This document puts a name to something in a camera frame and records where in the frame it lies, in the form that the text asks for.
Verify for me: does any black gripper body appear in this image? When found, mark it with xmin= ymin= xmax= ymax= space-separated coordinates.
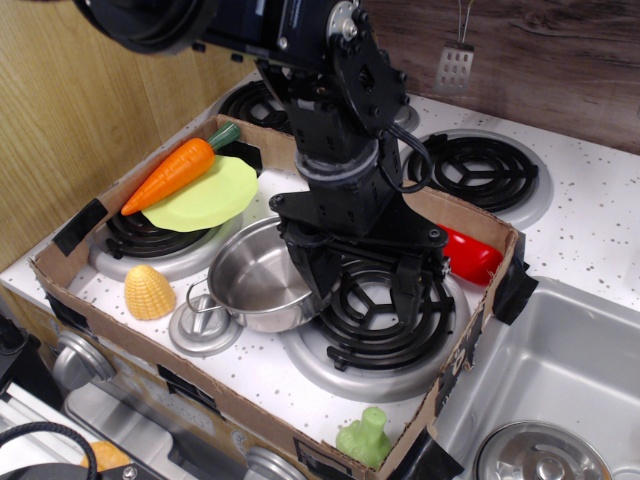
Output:
xmin=269 ymin=147 xmax=448 ymax=260

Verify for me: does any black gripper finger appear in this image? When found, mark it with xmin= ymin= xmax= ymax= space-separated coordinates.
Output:
xmin=282 ymin=225 xmax=341 ymax=299
xmin=391 ymin=253 xmax=445 ymax=325

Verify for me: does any orange toy carrot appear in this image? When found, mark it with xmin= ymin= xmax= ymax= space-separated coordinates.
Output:
xmin=120 ymin=121 xmax=240 ymax=216

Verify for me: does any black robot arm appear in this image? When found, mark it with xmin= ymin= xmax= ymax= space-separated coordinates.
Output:
xmin=78 ymin=1 xmax=448 ymax=323

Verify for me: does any light green plate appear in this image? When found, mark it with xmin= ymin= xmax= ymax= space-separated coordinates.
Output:
xmin=142 ymin=156 xmax=258 ymax=232

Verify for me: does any red toy pepper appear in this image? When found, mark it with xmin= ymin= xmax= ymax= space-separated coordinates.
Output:
xmin=439 ymin=224 xmax=504 ymax=286

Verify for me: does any stainless steel pot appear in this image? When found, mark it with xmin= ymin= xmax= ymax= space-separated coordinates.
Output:
xmin=186 ymin=216 xmax=340 ymax=333

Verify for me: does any front right stove burner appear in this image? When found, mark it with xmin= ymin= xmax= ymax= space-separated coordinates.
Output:
xmin=281 ymin=258 xmax=470 ymax=403

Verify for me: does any grey back stove knob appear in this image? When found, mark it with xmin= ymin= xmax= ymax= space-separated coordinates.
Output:
xmin=394 ymin=95 xmax=420 ymax=133

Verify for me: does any grey stove knob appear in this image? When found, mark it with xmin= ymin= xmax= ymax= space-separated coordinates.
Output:
xmin=168 ymin=295 xmax=242 ymax=357
xmin=394 ymin=95 xmax=420 ymax=133

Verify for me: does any back right stove burner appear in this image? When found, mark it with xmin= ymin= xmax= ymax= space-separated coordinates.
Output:
xmin=421 ymin=129 xmax=554 ymax=230

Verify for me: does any grey front stove knob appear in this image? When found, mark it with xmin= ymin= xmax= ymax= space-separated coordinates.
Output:
xmin=168 ymin=295 xmax=242 ymax=357

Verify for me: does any hanging metal spatula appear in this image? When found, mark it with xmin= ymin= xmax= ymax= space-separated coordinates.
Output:
xmin=433 ymin=1 xmax=475 ymax=96

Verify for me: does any green toy broccoli stalk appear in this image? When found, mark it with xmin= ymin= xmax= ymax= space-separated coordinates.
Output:
xmin=335 ymin=406 xmax=392 ymax=469

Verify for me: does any yellow toy corn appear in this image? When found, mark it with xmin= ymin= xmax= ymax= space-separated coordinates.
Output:
xmin=124 ymin=265 xmax=176 ymax=321

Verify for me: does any silver toy sink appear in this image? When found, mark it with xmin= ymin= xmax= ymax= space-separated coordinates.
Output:
xmin=436 ymin=278 xmax=639 ymax=479

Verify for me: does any front left stove burner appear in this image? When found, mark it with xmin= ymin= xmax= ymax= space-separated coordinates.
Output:
xmin=89 ymin=213 xmax=242 ymax=282

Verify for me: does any brown cardboard fence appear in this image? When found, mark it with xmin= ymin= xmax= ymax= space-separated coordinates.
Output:
xmin=31 ymin=116 xmax=524 ymax=479

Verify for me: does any silver oven knob right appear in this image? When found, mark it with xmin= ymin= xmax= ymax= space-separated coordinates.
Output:
xmin=243 ymin=447 xmax=306 ymax=480

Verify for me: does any silver oven knob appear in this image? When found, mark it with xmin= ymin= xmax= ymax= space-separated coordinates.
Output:
xmin=243 ymin=447 xmax=306 ymax=480
xmin=52 ymin=331 xmax=116 ymax=391

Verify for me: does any silver sink drain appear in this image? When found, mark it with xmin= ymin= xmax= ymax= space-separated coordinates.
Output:
xmin=473 ymin=421 xmax=613 ymax=479

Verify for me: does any silver oven knob left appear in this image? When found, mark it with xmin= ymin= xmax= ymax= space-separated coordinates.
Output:
xmin=52 ymin=331 xmax=116 ymax=391

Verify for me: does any orange object bottom left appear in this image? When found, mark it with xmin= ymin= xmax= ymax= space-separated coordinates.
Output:
xmin=90 ymin=440 xmax=131 ymax=473

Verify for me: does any silver oven door handle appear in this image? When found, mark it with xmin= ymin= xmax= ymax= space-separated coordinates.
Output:
xmin=65 ymin=385 xmax=181 ymax=479

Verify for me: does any black cable bottom left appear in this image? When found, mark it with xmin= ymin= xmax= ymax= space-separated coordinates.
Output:
xmin=0 ymin=421 xmax=99 ymax=480

